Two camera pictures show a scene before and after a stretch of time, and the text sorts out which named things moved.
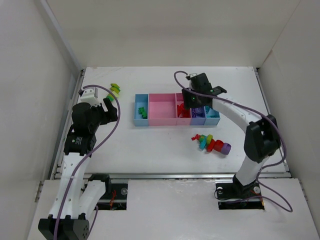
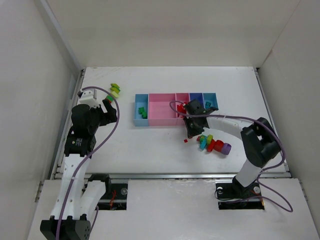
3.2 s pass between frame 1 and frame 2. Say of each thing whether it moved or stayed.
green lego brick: stayed
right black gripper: moved
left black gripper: stayed
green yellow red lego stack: stayed
